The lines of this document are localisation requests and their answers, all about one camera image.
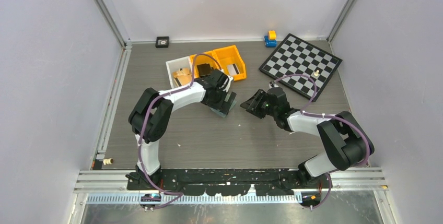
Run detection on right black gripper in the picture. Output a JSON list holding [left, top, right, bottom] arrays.
[[240, 89, 278, 119]]

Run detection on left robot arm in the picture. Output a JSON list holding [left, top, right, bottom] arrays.
[[129, 70, 236, 190]]

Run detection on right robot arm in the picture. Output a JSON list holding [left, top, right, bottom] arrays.
[[240, 87, 375, 188]]

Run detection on white card with stripe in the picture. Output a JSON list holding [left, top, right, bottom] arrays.
[[226, 64, 240, 77]]

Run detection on brown cards in white bin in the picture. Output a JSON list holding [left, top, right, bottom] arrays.
[[172, 68, 192, 87]]

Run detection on right orange storage bin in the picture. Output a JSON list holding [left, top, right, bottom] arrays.
[[214, 45, 247, 81]]

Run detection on orange storage bin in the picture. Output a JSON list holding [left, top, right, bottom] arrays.
[[190, 50, 222, 78], [214, 45, 247, 81]]

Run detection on black wallet in bin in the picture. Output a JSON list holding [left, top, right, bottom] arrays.
[[196, 63, 214, 77]]

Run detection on middle orange storage bin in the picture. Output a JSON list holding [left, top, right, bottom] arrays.
[[190, 50, 222, 78]]

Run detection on white storage bin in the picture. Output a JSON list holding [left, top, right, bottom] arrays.
[[165, 56, 193, 89]]

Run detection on black white chessboard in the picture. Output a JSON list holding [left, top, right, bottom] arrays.
[[259, 34, 342, 102]]

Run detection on small black square box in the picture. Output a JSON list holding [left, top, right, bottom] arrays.
[[155, 36, 170, 49]]

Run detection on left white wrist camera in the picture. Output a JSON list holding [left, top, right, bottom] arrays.
[[223, 75, 234, 92]]

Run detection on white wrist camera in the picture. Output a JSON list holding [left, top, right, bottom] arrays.
[[269, 80, 279, 89], [223, 75, 234, 92]]

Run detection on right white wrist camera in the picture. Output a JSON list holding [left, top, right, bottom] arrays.
[[269, 80, 279, 89]]

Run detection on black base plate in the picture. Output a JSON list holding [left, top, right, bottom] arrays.
[[125, 168, 332, 196]]

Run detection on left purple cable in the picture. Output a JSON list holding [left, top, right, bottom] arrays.
[[136, 53, 224, 211]]

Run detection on cream chess piece on rail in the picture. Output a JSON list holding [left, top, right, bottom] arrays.
[[102, 158, 113, 166]]

